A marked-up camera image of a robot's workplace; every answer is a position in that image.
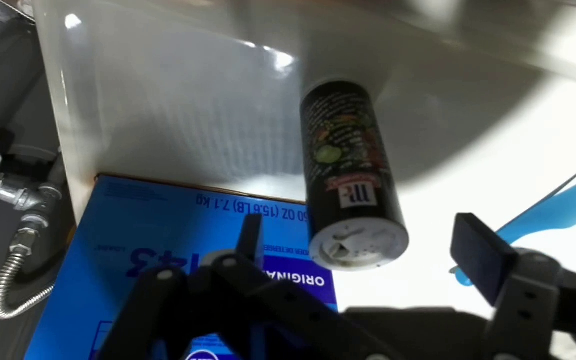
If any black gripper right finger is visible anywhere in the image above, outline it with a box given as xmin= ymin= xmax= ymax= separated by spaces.
xmin=448 ymin=212 xmax=576 ymax=360

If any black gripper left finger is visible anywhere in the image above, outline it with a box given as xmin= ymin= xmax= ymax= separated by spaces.
xmin=99 ymin=212 xmax=265 ymax=360

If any black spice can white lid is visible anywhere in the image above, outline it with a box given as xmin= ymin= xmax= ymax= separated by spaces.
xmin=298 ymin=79 xmax=412 ymax=273

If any white washing machine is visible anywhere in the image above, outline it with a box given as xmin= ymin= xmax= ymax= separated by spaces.
xmin=33 ymin=0 xmax=576 ymax=360

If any blue detergent box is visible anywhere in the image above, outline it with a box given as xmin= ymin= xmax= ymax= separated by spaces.
xmin=24 ymin=174 xmax=339 ymax=360

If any metal pipe fitting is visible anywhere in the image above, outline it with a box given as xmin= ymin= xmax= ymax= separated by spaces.
xmin=0 ymin=136 xmax=66 ymax=232

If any gray water heater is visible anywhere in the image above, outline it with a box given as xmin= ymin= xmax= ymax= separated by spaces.
xmin=0 ymin=0 xmax=80 ymax=360

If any flexible metal hose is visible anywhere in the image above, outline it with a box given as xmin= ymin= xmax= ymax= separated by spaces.
xmin=0 ymin=227 xmax=60 ymax=322

